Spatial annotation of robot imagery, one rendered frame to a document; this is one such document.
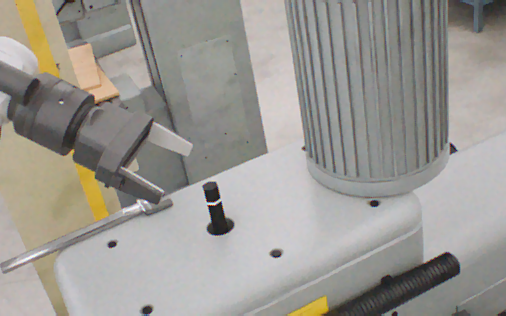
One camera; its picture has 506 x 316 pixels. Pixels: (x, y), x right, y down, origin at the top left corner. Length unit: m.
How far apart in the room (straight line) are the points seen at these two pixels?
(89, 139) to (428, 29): 0.42
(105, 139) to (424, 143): 0.40
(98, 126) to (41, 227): 2.03
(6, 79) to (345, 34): 0.40
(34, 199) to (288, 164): 1.91
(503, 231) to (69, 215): 2.08
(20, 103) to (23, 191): 1.92
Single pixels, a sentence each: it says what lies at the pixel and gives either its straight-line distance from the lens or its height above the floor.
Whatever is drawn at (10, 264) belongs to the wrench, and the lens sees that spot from 0.96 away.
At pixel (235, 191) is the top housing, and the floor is 1.89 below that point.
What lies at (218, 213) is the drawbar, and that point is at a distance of 0.88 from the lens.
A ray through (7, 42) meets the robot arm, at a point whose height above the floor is 2.15.
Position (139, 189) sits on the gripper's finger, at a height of 1.99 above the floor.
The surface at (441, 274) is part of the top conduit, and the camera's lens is 0.93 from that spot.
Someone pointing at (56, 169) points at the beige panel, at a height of 1.09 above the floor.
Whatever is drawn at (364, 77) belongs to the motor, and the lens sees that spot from 0.82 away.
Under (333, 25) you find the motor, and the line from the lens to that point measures 0.80.
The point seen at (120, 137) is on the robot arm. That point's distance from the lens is 0.85.
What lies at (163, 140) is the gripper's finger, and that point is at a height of 1.99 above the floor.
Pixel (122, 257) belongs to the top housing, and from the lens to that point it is 0.90.
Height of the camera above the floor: 2.45
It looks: 33 degrees down
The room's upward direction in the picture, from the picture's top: 11 degrees counter-clockwise
